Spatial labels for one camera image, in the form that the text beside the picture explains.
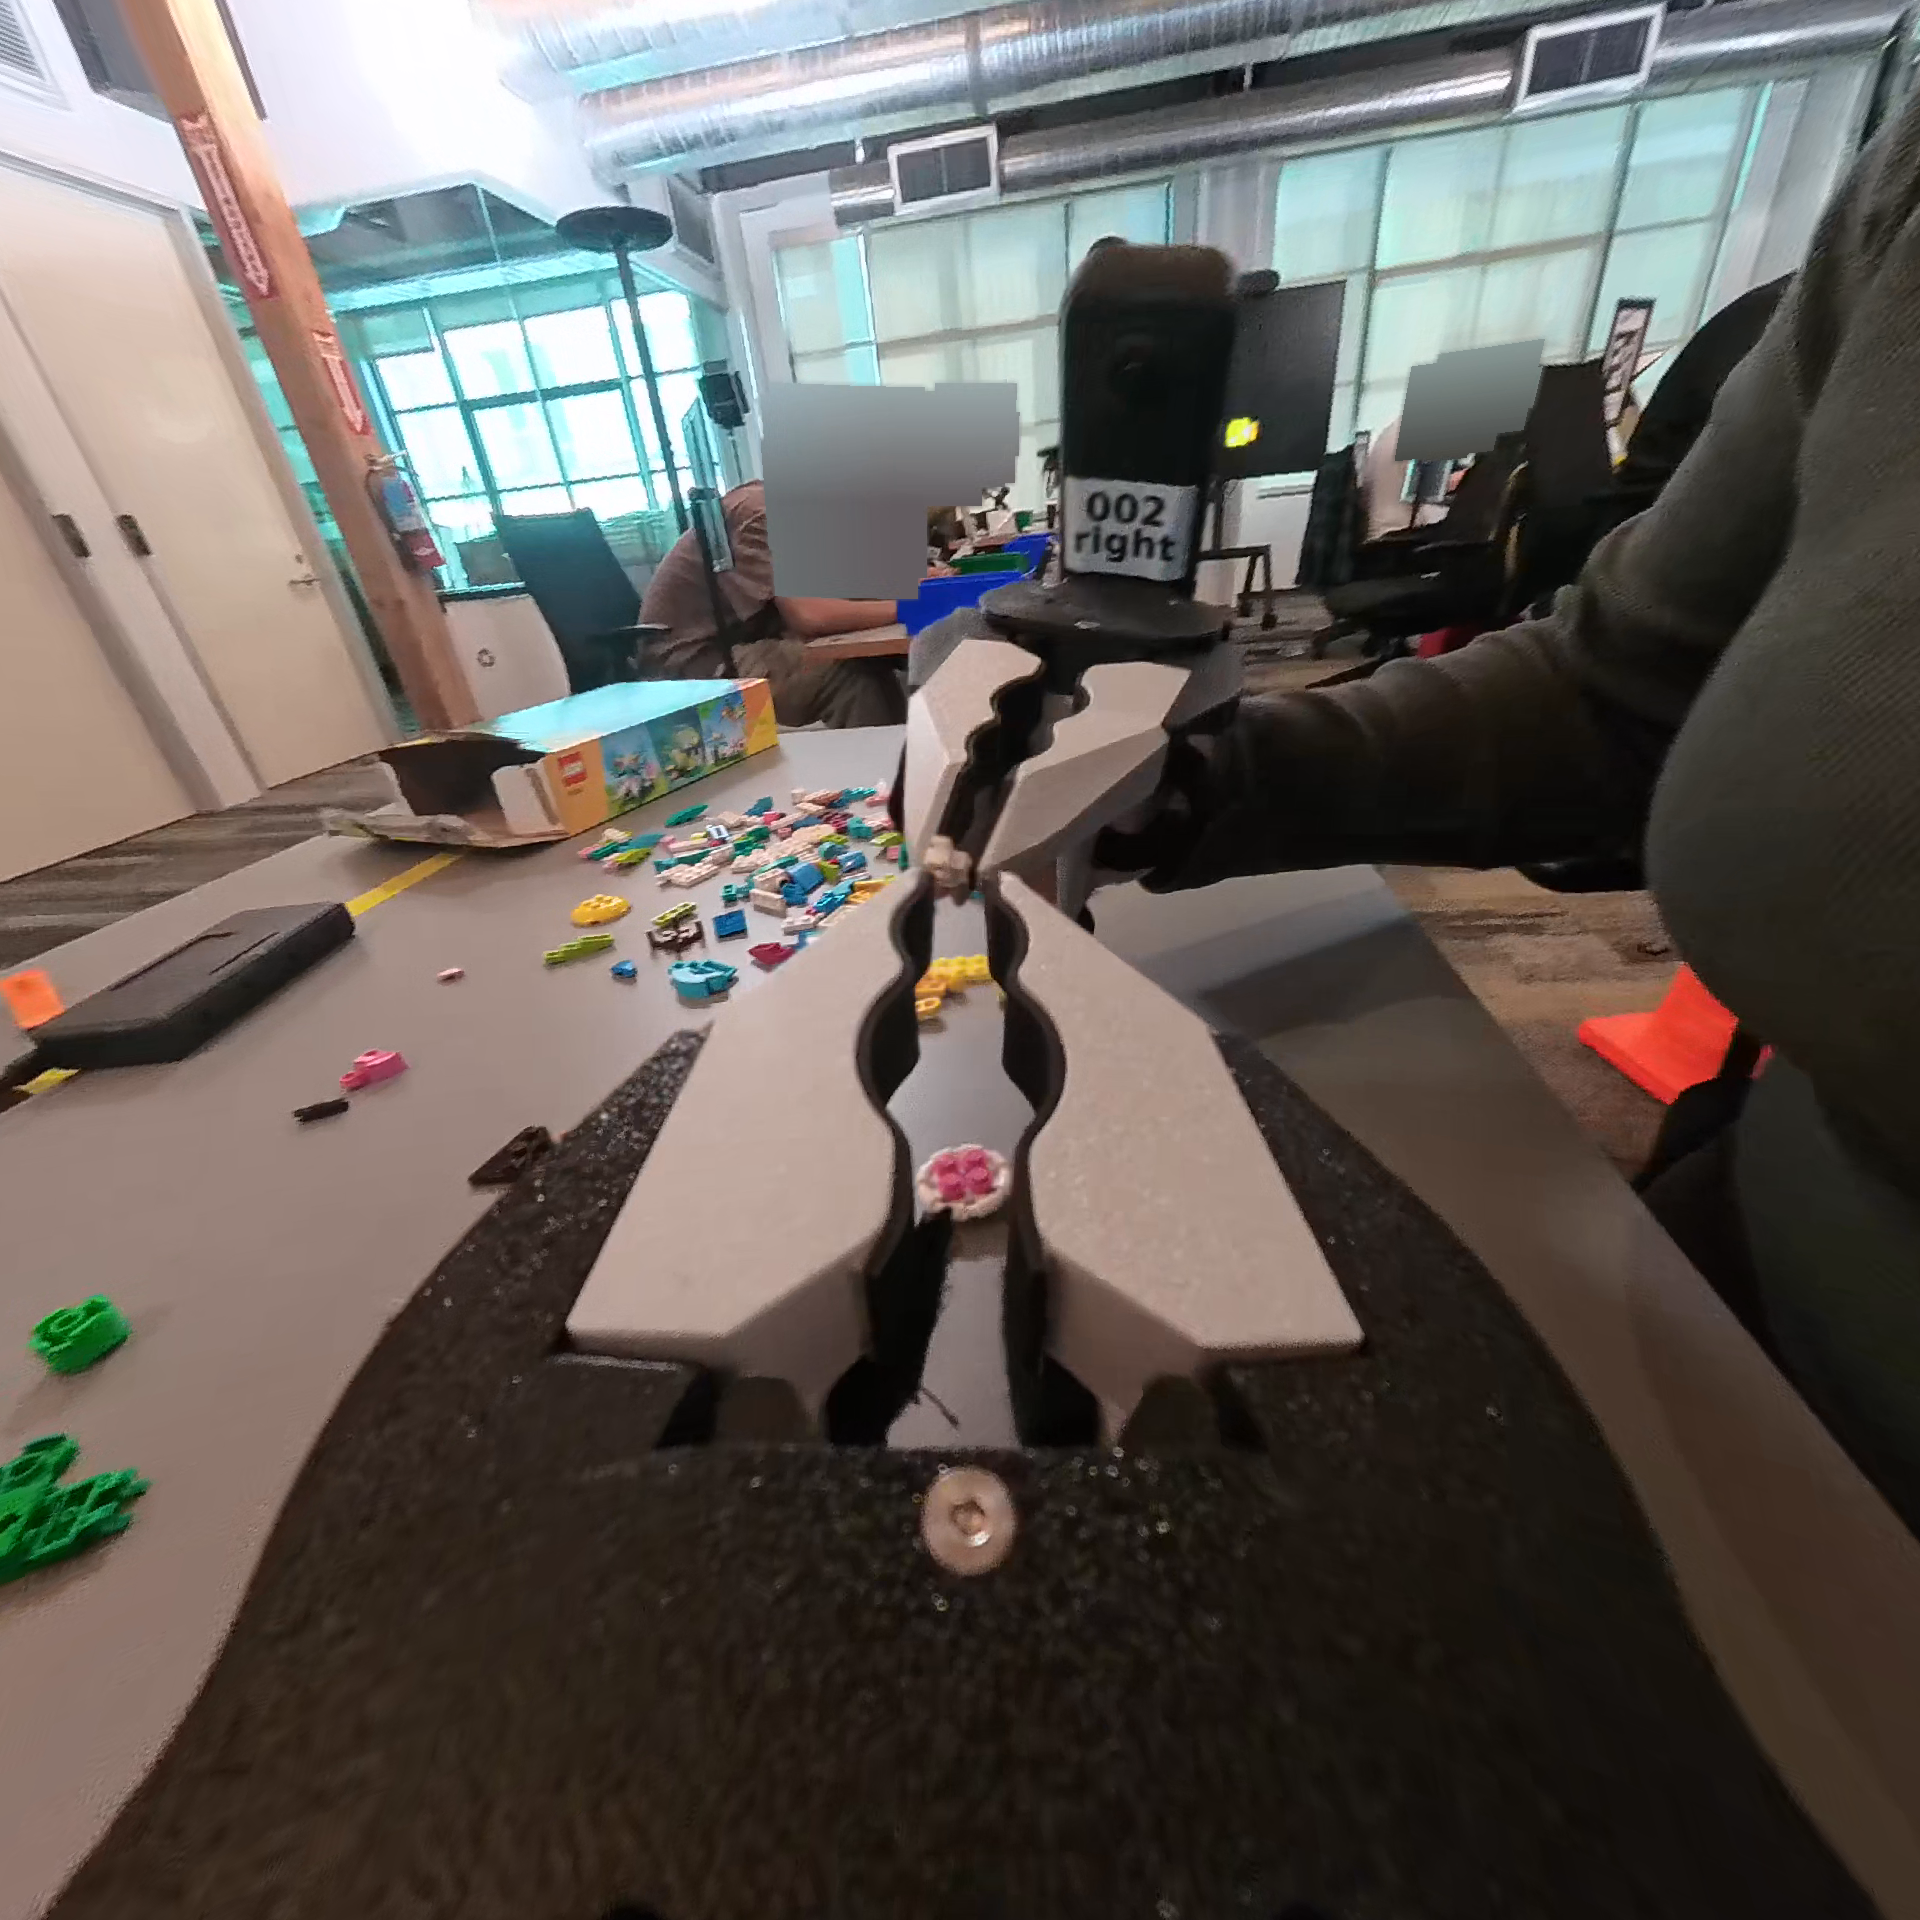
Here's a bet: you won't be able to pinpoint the white recycling cabinet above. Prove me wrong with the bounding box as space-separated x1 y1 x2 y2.
435 593 571 721

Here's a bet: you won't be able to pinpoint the person's right forearm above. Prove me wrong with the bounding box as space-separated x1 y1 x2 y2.
1109 511 1774 899

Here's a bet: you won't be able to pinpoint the round white plate magenta studs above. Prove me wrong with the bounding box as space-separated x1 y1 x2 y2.
914 1142 1009 1221

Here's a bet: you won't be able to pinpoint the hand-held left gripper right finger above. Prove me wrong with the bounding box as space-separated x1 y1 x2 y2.
982 871 1367 1447

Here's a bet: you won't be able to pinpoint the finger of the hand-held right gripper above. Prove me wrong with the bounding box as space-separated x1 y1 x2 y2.
963 662 1187 896
900 634 1050 867

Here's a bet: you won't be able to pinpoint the group of green toy bricks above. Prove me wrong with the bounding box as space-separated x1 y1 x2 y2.
0 1295 154 1592

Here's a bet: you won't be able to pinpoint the black floor lamp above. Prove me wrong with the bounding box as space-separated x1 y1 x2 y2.
555 206 709 498

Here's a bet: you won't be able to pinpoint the large frosted window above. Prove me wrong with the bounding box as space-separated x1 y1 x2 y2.
770 77 1877 498

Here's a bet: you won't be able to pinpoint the teal framed window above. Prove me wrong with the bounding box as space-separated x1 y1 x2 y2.
335 290 720 525

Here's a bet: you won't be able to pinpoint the grey desk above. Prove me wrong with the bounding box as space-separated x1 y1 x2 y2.
0 730 1920 1920

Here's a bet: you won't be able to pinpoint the red fire extinguisher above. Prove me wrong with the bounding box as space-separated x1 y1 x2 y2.
363 450 449 577

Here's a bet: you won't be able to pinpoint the black flat case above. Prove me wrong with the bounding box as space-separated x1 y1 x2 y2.
29 903 359 1071

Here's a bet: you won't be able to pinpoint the white ceiling vent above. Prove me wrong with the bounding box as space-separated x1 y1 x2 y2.
887 126 1003 212
1516 8 1667 114

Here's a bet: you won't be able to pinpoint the black monitor on stand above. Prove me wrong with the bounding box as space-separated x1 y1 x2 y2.
1214 277 1347 482

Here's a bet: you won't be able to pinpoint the white door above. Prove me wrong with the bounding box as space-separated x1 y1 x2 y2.
0 301 197 890
0 157 396 790

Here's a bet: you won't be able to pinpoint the wooden pillar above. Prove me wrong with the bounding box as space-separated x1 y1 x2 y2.
120 0 482 737

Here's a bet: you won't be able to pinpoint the pile of colourful toy bricks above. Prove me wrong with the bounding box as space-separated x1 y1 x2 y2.
581 781 1000 1030

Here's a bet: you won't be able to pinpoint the person's torso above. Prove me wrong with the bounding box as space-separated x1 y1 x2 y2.
1634 92 1920 1518

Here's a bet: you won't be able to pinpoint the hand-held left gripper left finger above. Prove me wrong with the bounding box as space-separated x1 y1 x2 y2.
569 871 934 1439

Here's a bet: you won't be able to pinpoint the blue storage bin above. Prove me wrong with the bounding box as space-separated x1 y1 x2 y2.
899 569 1050 634

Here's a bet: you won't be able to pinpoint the silver ceiling duct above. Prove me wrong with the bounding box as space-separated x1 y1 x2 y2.
495 0 1920 191

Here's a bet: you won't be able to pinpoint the yellow cardboard toy box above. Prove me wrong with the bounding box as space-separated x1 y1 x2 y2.
320 681 779 857

